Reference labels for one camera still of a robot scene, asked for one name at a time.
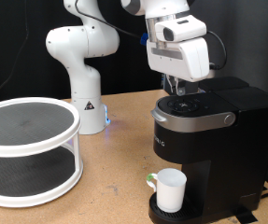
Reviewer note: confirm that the black tape strip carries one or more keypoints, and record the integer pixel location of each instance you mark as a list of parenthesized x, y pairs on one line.
[(245, 215)]

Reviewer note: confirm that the white mug with green tape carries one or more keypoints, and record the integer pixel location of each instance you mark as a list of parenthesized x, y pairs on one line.
[(171, 191)]

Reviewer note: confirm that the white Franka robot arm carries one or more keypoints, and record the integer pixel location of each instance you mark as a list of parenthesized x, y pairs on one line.
[(83, 87)]

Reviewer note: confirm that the white two-tier turntable shelf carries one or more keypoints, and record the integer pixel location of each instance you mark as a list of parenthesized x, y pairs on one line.
[(31, 124)]

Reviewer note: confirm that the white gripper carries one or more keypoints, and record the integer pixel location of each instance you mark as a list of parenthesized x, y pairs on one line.
[(183, 60)]

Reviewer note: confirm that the black backdrop curtain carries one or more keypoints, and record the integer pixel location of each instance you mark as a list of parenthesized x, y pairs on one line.
[(133, 74)]

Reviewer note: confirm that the dark grey partition panel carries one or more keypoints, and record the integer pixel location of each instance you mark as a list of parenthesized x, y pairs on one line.
[(258, 37)]

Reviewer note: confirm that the black Keurig coffee machine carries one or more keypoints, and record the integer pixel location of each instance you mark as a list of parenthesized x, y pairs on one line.
[(220, 149)]

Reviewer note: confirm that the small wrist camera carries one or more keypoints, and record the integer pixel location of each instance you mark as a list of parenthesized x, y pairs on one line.
[(213, 70)]

